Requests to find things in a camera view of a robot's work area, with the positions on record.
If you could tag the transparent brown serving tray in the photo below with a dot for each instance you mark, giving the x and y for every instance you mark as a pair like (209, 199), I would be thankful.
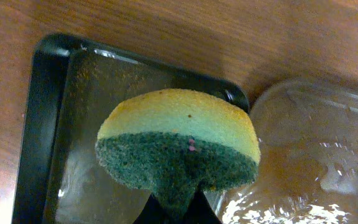
(308, 172)

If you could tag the black plastic tray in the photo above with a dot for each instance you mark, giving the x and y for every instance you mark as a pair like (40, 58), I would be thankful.
(74, 86)

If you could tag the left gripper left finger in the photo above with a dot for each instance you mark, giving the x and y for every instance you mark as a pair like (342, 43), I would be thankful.
(152, 213)

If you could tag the green and yellow sponge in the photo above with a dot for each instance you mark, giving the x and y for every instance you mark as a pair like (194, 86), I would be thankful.
(177, 142)

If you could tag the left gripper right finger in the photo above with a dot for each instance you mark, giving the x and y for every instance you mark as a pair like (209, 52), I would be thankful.
(199, 211)

